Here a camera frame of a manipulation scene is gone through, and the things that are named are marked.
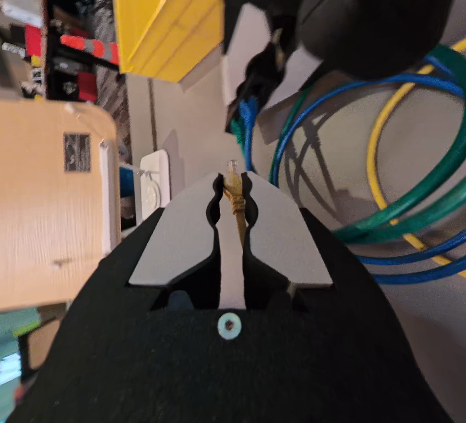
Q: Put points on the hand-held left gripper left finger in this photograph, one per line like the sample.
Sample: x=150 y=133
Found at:
x=174 y=244

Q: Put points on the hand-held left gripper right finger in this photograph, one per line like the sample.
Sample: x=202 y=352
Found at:
x=287 y=244

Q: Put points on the white table grommet plate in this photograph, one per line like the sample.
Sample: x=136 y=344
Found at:
x=154 y=175

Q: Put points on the folded wooden table top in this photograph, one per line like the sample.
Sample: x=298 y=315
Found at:
x=43 y=212

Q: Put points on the small wooden table top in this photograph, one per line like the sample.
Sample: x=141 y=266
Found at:
x=43 y=343

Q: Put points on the large yellow plastic bin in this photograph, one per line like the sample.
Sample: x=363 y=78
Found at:
x=163 y=30

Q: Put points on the orange traffic cone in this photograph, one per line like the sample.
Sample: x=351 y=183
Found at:
x=78 y=43

